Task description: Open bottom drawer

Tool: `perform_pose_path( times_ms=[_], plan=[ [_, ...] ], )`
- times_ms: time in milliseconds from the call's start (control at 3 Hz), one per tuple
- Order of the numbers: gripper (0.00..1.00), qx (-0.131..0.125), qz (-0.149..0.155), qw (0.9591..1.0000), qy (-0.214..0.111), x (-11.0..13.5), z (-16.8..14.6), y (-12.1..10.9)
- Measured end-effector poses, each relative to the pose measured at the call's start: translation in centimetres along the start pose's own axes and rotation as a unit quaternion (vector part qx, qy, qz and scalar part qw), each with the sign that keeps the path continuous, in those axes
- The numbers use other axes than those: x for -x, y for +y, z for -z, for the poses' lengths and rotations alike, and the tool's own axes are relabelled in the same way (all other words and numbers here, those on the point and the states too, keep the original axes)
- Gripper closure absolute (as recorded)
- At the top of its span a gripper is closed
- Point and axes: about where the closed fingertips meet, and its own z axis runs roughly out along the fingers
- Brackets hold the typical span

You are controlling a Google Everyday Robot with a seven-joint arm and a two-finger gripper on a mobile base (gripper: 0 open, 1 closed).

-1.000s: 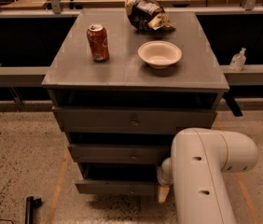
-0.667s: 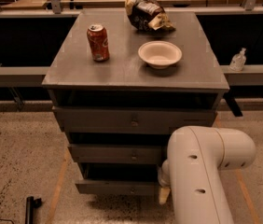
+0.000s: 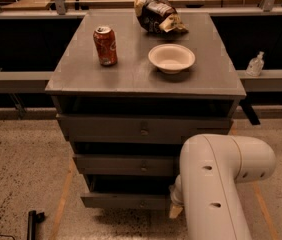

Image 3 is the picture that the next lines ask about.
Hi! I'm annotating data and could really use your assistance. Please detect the red soda can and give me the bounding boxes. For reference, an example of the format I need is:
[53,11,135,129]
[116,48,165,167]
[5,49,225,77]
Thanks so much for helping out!
[93,26,117,66]

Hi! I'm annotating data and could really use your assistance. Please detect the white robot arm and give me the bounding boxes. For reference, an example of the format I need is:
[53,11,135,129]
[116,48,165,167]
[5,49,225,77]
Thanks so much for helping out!
[170,134,276,240]

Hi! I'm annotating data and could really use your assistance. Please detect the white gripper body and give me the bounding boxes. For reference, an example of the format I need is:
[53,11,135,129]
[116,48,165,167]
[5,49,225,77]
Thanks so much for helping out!
[169,185,183,206]

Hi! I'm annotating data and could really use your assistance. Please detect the grey bottom drawer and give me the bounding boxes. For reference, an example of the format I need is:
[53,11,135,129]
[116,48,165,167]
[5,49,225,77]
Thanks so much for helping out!
[81,175,175,210]

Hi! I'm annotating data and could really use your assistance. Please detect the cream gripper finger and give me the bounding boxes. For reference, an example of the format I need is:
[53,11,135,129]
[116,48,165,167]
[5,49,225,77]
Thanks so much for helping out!
[169,204,183,219]

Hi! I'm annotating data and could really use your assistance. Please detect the white paper bowl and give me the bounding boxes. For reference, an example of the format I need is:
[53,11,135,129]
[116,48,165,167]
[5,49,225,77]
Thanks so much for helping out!
[148,44,196,74]

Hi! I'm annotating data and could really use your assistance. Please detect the grey metal railing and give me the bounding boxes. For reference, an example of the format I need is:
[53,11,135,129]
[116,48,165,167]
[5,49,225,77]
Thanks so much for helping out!
[0,0,282,121]

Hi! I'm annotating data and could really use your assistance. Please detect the grey drawer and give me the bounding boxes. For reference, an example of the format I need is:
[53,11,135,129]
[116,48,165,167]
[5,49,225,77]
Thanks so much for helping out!
[81,175,175,210]
[73,154,179,177]
[57,114,233,144]

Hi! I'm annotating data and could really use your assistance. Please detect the black floor post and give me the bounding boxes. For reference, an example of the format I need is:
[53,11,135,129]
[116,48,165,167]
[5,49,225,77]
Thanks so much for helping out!
[27,210,45,240]

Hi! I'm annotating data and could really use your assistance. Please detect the grey wooden drawer cabinet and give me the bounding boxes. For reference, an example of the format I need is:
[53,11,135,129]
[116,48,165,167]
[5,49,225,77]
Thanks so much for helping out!
[44,10,247,198]

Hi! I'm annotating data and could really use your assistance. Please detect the crumpled chip bag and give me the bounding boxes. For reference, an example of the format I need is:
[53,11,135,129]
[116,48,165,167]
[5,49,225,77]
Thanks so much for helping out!
[134,0,188,33]

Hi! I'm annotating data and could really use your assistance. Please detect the grey top drawer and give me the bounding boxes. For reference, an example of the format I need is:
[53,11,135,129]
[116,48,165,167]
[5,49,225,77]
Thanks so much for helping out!
[57,114,233,144]

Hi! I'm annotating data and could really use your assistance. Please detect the grey middle drawer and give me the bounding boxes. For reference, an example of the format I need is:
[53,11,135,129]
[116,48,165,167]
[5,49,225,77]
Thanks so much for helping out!
[73,154,179,177]

